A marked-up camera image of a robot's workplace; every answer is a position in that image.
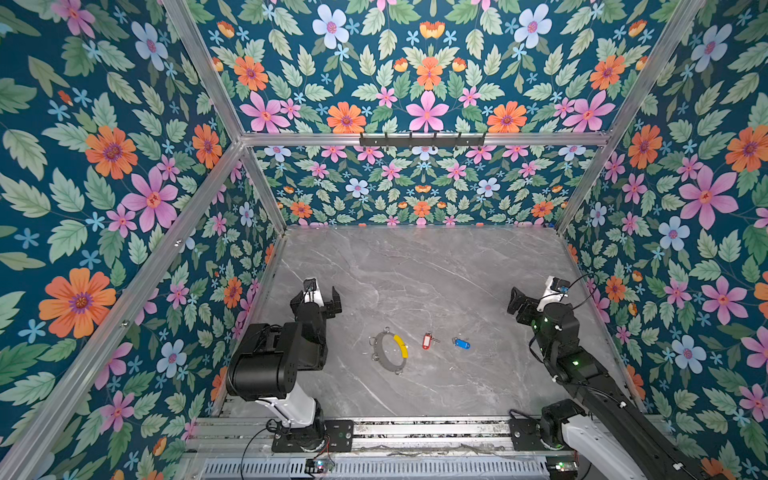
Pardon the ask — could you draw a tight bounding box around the blue capped key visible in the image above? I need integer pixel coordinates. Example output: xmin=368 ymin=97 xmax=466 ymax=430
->
xmin=452 ymin=337 xmax=471 ymax=350

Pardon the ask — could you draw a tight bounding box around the silver keyring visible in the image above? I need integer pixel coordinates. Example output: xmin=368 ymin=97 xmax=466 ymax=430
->
xmin=369 ymin=327 xmax=409 ymax=375

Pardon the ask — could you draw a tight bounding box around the yellow capped key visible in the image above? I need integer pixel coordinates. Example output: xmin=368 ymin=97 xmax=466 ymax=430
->
xmin=393 ymin=335 xmax=409 ymax=359

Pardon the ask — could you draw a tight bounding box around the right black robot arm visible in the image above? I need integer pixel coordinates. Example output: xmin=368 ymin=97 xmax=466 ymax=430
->
xmin=507 ymin=287 xmax=727 ymax=479

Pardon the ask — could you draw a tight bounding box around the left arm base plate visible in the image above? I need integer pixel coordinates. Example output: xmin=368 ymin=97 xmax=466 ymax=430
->
xmin=271 ymin=419 xmax=355 ymax=454

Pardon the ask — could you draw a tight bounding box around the small circuit board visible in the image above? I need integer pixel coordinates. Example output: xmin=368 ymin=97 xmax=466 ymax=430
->
xmin=547 ymin=459 xmax=579 ymax=480
xmin=304 ymin=459 xmax=336 ymax=476

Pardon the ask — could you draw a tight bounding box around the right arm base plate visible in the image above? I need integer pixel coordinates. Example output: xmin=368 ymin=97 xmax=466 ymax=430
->
xmin=508 ymin=417 xmax=566 ymax=451

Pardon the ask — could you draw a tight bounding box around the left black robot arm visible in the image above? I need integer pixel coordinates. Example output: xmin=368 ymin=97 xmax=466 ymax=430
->
xmin=225 ymin=279 xmax=342 ymax=452

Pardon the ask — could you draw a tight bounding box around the right small circuit board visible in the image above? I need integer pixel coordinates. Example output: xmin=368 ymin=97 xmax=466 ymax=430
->
xmin=547 ymin=459 xmax=579 ymax=480

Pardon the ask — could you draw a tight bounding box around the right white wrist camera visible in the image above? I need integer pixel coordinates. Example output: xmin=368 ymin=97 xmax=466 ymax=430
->
xmin=537 ymin=276 xmax=572 ymax=312

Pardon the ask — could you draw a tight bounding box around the right camera cable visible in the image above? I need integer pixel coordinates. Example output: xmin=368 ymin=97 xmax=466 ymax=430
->
xmin=563 ymin=274 xmax=595 ymax=312

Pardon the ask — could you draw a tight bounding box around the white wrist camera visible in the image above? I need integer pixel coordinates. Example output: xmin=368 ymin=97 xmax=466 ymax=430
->
xmin=537 ymin=276 xmax=572 ymax=312
xmin=302 ymin=278 xmax=317 ymax=296

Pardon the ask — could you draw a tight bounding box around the black hook rail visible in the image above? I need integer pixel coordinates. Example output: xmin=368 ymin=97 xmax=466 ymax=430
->
xmin=358 ymin=132 xmax=486 ymax=149

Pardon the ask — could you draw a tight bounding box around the left small circuit board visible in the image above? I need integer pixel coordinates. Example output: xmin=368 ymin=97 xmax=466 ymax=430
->
xmin=304 ymin=459 xmax=336 ymax=476

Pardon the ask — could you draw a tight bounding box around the aluminium front rail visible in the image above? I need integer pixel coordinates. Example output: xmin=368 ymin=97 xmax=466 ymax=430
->
xmin=185 ymin=415 xmax=679 ymax=460

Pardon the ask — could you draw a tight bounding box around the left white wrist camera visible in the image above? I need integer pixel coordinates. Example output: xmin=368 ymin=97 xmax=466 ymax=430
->
xmin=302 ymin=278 xmax=317 ymax=296

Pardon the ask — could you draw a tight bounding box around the red capped key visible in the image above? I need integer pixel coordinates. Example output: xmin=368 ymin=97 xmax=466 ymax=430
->
xmin=421 ymin=332 xmax=440 ymax=350

